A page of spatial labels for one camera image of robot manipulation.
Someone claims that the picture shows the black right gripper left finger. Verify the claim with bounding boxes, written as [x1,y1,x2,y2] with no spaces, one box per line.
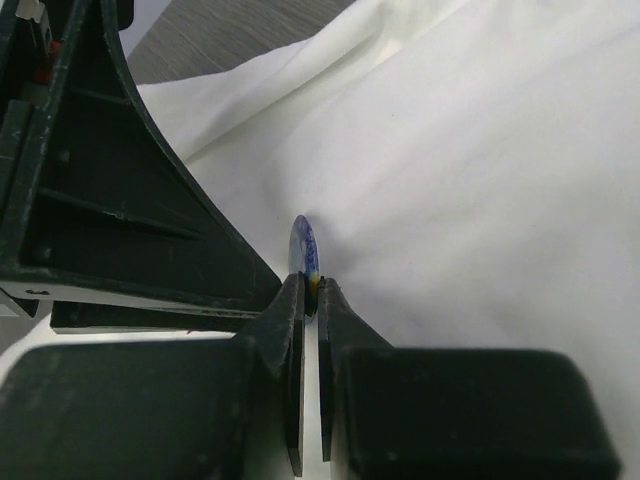
[1,274,305,479]

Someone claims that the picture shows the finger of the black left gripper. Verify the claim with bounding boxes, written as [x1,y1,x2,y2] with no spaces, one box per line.
[0,0,284,335]

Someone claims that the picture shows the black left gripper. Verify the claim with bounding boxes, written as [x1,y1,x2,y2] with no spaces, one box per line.
[1,1,133,125]

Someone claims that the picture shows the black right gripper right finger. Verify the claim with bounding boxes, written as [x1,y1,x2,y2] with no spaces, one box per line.
[317,279,622,479]

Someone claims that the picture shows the round blue badge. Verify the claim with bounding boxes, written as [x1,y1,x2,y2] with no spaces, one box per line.
[288,215,321,318]

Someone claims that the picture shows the white t-shirt flower print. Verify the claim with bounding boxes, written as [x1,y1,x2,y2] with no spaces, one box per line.
[1,1,639,479]

